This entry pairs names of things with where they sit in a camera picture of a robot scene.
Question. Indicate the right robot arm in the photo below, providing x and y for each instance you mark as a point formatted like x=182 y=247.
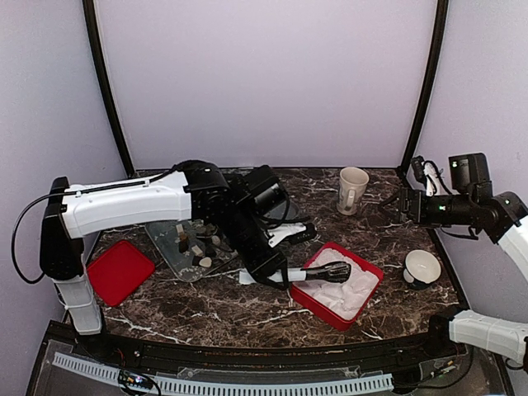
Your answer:
x=497 y=274

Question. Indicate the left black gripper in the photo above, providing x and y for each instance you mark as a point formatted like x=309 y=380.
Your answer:
x=269 y=265

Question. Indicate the glass floral serving tray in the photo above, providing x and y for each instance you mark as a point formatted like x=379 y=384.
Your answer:
x=183 y=243

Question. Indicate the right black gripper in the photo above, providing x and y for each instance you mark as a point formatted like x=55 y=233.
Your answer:
x=406 y=206

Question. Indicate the left black frame post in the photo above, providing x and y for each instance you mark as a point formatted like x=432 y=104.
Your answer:
x=98 y=59

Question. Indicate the black front rail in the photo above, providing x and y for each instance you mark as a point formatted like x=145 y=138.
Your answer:
x=290 y=341

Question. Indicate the right black frame post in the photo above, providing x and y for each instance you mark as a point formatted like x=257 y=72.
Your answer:
x=433 y=58

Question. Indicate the black frame post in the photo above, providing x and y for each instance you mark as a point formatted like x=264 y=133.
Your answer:
x=98 y=59
x=433 y=58

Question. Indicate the white cable duct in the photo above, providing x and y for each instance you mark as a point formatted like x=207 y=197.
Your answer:
x=218 y=382

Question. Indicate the cream ceramic mug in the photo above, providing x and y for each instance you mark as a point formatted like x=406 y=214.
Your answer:
x=352 y=186

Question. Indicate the white paper cup liners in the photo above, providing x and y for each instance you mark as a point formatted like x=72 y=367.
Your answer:
x=343 y=299

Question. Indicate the white black bowl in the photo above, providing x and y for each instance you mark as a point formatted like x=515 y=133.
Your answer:
x=421 y=269

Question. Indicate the red tin lid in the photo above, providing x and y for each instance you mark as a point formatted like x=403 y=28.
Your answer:
x=119 y=272

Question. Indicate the red tin box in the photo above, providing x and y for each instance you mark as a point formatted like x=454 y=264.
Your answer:
x=320 y=311

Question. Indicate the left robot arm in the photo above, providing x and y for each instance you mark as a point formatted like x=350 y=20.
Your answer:
x=77 y=211

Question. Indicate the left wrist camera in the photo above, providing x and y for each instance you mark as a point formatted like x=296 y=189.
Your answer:
x=293 y=233

